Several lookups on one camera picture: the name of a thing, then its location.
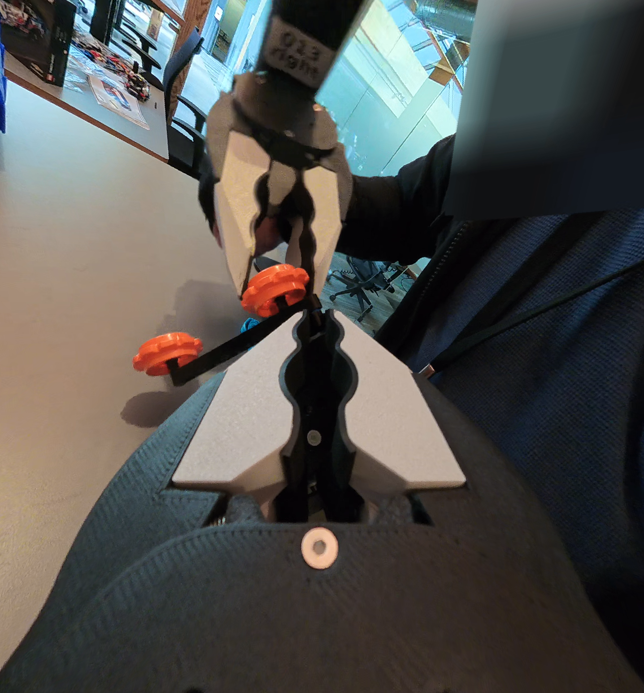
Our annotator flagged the building kit robot model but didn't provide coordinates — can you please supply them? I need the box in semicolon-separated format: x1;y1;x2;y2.
133;263;350;520

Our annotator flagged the person's blue sweater torso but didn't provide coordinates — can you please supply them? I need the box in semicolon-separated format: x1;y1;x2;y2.
377;206;644;693

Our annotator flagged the long background desk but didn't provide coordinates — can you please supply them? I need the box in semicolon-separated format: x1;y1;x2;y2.
3;0;171;163

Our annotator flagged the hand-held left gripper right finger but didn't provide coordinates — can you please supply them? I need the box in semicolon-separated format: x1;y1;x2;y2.
328;317;467;510

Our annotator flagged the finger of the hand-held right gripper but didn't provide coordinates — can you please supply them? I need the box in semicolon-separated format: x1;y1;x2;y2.
304;150;355;287
212;96;277;301

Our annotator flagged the black office chair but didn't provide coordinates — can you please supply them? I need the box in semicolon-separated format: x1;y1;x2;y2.
163;27;212;179
328;258;412;321

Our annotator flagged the person's right forearm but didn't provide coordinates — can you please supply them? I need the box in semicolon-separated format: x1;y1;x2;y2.
339;136;458;271

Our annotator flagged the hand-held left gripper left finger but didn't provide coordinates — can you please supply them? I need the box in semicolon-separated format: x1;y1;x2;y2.
173;312;306;504

